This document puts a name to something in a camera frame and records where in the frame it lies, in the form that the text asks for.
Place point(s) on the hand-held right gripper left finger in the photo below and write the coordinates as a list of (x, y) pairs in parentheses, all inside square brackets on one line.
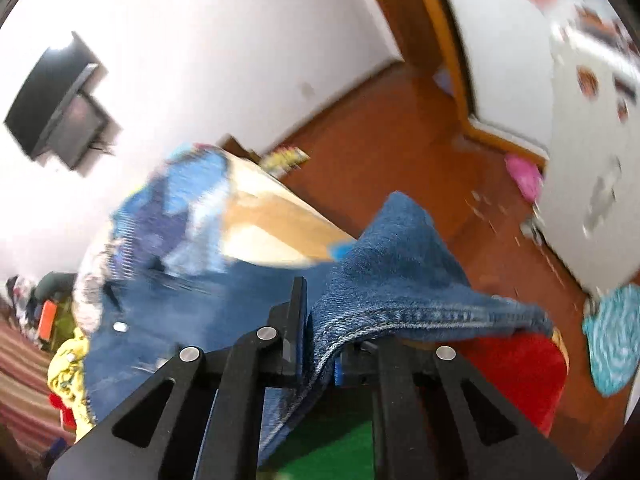
[(298, 330)]

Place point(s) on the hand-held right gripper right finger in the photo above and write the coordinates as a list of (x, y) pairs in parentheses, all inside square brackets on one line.
[(395, 385)]

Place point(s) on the blue denim jeans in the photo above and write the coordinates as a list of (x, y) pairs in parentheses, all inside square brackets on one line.
[(400, 260)]

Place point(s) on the pile of dark clothes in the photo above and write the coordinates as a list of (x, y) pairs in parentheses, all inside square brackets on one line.
[(47, 287)]

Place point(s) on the green cloth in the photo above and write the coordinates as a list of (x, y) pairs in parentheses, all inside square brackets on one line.
[(330, 445)]

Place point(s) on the blue and orange printed blanket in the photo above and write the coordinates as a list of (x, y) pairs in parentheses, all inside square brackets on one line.
[(270, 220)]

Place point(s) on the red cloth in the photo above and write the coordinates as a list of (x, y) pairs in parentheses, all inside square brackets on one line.
[(520, 380)]

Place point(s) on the yellow and red packet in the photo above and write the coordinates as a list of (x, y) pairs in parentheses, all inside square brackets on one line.
[(286, 159)]

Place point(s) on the teal patterned rug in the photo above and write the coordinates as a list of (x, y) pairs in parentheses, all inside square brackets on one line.
[(615, 340)]

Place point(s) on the yellow cloth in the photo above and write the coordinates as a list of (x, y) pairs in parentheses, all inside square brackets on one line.
[(67, 375)]

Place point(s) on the pink bag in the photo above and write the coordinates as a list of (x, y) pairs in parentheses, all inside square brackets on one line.
[(524, 176)]

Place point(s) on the orange box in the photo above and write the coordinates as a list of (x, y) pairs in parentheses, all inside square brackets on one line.
[(47, 321)]

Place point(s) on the striped blanket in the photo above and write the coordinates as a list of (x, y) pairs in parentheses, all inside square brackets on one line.
[(25, 385)]

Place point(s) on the white cabinet with stickers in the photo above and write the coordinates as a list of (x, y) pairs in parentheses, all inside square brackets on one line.
[(595, 160)]

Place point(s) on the grey wall television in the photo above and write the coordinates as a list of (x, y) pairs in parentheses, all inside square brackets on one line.
[(80, 130)]

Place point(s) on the wooden door frame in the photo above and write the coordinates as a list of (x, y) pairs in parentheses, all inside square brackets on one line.
[(452, 45)]

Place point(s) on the black wall-mounted panel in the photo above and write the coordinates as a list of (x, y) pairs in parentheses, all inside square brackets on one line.
[(42, 95)]

